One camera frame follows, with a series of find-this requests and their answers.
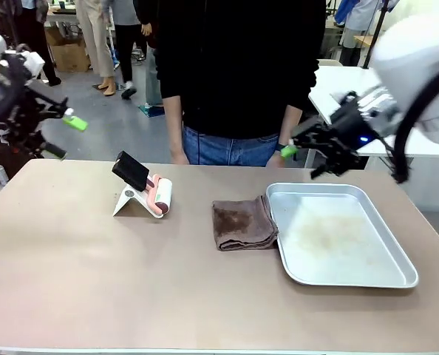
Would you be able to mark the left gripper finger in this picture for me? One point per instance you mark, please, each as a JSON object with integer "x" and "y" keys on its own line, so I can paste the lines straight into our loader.
{"x": 49, "y": 148}
{"x": 75, "y": 122}

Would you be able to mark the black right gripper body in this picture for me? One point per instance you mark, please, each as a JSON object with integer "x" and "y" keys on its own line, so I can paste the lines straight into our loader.
{"x": 350, "y": 127}

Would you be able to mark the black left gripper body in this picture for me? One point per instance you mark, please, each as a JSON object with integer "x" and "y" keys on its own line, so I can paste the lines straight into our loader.
{"x": 23, "y": 111}

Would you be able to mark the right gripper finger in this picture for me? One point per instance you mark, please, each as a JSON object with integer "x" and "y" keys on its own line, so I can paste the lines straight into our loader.
{"x": 343, "y": 162}
{"x": 312, "y": 136}

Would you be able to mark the brown towel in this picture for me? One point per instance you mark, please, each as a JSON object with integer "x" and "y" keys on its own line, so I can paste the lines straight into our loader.
{"x": 241, "y": 222}

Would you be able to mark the pink white lint roller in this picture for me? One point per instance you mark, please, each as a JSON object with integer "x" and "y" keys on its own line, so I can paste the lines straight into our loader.
{"x": 164, "y": 192}

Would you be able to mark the person left forearm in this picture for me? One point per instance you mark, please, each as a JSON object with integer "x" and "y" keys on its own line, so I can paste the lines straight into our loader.
{"x": 291, "y": 122}

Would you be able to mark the person right forearm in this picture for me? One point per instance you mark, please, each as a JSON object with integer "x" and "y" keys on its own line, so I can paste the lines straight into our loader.
{"x": 173, "y": 122}

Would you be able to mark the person left hand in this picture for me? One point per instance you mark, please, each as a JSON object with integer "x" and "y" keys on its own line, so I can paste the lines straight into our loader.
{"x": 278, "y": 162}

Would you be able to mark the person right hand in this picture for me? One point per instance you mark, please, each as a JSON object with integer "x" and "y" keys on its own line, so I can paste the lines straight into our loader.
{"x": 180, "y": 157}

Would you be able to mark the black wrist watch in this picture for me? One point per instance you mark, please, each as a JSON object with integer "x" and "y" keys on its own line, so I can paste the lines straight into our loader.
{"x": 281, "y": 142}

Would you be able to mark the black floor mat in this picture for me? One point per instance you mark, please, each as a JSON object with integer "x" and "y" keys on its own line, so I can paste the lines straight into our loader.
{"x": 106, "y": 87}

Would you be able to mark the large white table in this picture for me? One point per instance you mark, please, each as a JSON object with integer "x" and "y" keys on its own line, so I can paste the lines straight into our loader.
{"x": 345, "y": 79}

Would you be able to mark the cardboard box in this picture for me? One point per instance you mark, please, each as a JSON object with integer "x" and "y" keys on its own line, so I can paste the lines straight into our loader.
{"x": 69, "y": 57}

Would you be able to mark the bystander in black trousers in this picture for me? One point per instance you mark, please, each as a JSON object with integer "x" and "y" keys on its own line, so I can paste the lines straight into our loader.
{"x": 46, "y": 40}

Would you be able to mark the blue floor mat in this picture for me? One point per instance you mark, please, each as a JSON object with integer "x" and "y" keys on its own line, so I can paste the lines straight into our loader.
{"x": 151, "y": 112}

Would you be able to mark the metal baking tray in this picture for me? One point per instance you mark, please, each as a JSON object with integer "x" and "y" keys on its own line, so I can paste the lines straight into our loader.
{"x": 334, "y": 240}

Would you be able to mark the bystander in beige trousers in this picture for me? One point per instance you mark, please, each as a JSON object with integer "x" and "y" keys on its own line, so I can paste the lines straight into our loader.
{"x": 97, "y": 44}

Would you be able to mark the blue jeans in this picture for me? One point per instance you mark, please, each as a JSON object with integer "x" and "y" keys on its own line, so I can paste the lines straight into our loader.
{"x": 227, "y": 151}

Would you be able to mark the wooden workbench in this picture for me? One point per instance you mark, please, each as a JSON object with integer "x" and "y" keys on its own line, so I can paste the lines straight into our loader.
{"x": 360, "y": 40}

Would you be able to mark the bystander in grey jeans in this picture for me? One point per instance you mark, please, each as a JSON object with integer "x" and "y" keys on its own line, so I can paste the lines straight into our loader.
{"x": 153, "y": 74}

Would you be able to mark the bystander with white sneakers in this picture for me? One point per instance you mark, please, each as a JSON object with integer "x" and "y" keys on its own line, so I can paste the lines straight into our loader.
{"x": 125, "y": 44}

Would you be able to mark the white folded stand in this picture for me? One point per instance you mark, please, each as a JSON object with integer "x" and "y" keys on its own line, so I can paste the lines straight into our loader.
{"x": 125, "y": 203}

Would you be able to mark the black stand pole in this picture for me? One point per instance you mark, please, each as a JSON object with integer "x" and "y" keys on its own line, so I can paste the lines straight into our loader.
{"x": 376, "y": 33}

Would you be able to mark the black sweater torso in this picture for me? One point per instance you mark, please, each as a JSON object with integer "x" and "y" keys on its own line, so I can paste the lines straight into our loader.
{"x": 234, "y": 66}

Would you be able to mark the bystander in blue shirt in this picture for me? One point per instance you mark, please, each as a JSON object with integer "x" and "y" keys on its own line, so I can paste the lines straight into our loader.
{"x": 356, "y": 15}

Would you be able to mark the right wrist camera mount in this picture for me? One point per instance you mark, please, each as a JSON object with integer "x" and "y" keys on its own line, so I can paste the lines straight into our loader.
{"x": 382, "y": 111}

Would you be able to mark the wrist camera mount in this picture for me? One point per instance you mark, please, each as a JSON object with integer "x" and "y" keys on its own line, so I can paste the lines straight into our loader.
{"x": 33, "y": 63}
{"x": 382, "y": 111}

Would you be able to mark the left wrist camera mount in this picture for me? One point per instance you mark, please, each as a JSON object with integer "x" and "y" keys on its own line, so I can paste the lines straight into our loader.
{"x": 33, "y": 63}

